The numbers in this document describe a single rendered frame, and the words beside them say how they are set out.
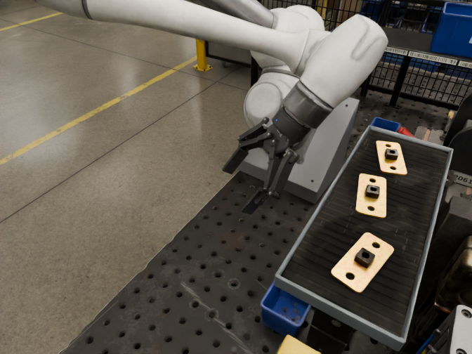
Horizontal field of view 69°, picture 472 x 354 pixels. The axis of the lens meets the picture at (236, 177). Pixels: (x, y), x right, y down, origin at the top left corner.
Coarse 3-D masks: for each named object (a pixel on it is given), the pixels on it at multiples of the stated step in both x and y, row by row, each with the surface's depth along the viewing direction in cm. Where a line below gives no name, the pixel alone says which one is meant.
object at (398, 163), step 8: (376, 144) 57; (384, 144) 57; (392, 144) 57; (384, 152) 55; (392, 152) 54; (400, 152) 55; (384, 160) 54; (392, 160) 54; (400, 160) 54; (384, 168) 52; (400, 168) 52
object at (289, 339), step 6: (288, 336) 33; (288, 342) 33; (294, 342) 33; (300, 342) 33; (282, 348) 32; (288, 348) 32; (294, 348) 32; (300, 348) 32; (306, 348) 32; (312, 348) 32
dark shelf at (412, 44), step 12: (396, 36) 136; (408, 36) 136; (420, 36) 136; (432, 36) 136; (396, 48) 128; (408, 48) 126; (420, 48) 126; (432, 60) 124; (444, 60) 122; (456, 60) 120; (468, 60) 118
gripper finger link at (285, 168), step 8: (288, 152) 66; (288, 160) 66; (296, 160) 67; (280, 168) 67; (288, 168) 67; (280, 176) 66; (288, 176) 68; (272, 184) 67; (280, 184) 67; (272, 192) 66; (280, 192) 68
